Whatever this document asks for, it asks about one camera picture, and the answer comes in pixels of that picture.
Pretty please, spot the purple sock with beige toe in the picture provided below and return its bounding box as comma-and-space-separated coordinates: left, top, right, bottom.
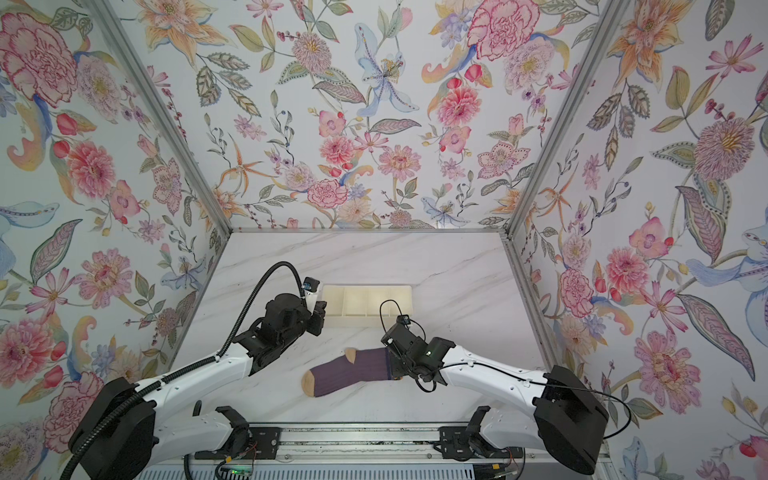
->
301, 348, 396, 398

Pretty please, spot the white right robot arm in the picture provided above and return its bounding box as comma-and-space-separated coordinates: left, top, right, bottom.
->
381, 323, 609, 475

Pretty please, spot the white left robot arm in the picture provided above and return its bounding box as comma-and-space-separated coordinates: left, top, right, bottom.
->
61, 294, 327, 479

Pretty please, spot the cream compartment tray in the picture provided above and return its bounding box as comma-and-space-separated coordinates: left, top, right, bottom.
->
320, 285, 413, 329

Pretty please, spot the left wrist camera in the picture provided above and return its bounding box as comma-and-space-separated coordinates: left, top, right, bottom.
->
303, 277, 320, 295

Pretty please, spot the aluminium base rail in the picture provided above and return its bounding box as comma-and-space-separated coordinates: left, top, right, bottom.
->
140, 422, 580, 479

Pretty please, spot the thin black right cable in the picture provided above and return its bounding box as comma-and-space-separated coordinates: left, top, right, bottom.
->
377, 299, 633, 441

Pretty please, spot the black corrugated left cable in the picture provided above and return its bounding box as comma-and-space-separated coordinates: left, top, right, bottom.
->
58, 260, 306, 480

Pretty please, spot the aluminium corner post left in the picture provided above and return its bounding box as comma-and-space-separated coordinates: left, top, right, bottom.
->
84, 0, 233, 240

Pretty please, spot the aluminium corner post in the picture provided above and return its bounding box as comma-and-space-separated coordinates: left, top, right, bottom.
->
84, 0, 233, 240
505, 1, 627, 240

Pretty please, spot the aluminium corner post right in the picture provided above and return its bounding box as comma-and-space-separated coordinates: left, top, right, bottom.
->
505, 1, 627, 240

